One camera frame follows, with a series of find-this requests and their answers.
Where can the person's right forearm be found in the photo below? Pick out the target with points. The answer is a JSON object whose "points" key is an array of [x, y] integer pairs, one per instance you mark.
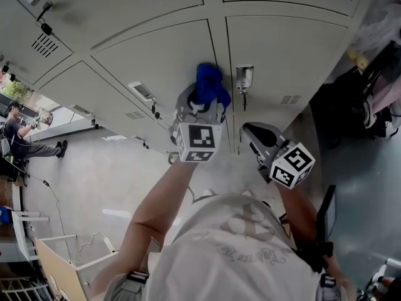
{"points": [[297, 209]]}

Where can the black flat screen device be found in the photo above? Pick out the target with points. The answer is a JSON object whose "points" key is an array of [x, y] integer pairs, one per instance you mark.
{"points": [[327, 218]]}

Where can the set of black locker keys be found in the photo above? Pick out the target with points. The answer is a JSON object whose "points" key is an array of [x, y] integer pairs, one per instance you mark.
{"points": [[47, 28]]}

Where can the white power strip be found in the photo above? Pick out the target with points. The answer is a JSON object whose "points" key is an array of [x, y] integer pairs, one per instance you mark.
{"points": [[107, 242]]}

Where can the small yellow item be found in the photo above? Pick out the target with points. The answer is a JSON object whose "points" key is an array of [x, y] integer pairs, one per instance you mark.
{"points": [[361, 62]]}

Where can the light wooden furniture panel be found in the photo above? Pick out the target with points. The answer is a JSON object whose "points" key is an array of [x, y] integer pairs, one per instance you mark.
{"points": [[56, 268]]}

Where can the black bag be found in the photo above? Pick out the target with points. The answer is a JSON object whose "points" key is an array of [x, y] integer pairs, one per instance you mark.
{"points": [[338, 114]]}

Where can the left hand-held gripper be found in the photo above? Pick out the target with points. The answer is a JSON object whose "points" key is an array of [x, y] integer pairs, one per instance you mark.
{"points": [[197, 140]]}

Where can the blue cleaning cloth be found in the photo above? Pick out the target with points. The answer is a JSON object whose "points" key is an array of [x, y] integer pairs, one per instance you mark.
{"points": [[210, 83]]}

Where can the person's left forearm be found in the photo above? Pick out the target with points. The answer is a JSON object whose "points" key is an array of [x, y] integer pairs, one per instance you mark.
{"points": [[150, 215]]}

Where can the black office chair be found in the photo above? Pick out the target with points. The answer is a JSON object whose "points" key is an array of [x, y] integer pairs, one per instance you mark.
{"points": [[12, 171]]}

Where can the grey metal locker cabinet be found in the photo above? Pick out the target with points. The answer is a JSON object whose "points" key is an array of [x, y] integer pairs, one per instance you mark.
{"points": [[282, 42]]}

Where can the blue object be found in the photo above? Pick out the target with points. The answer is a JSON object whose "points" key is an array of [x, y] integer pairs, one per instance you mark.
{"points": [[3, 215]]}

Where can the white metal chair frame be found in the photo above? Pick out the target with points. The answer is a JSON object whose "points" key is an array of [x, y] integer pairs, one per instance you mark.
{"points": [[18, 230]]}

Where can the grey metal locker door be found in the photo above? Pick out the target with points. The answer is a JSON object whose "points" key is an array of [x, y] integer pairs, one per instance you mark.
{"points": [[163, 58]]}

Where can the grey window sill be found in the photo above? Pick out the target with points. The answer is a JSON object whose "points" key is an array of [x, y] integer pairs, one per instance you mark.
{"points": [[72, 127]]}

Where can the person's right white shoe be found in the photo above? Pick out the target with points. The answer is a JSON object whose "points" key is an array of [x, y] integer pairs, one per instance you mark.
{"points": [[247, 193]]}

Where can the person's white printed t-shirt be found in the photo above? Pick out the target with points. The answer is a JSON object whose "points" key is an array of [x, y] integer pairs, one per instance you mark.
{"points": [[235, 262]]}

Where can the person's white shoe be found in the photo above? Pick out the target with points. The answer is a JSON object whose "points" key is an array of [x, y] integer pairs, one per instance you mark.
{"points": [[247, 193], [209, 193]]}

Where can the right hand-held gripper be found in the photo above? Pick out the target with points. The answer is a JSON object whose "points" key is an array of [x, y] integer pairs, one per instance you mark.
{"points": [[291, 166]]}

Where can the black clothes rack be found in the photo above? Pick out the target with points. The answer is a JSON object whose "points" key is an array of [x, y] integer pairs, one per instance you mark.
{"points": [[377, 63]]}

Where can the person's left white shoe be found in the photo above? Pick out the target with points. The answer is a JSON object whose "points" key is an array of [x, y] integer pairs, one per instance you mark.
{"points": [[209, 193]]}

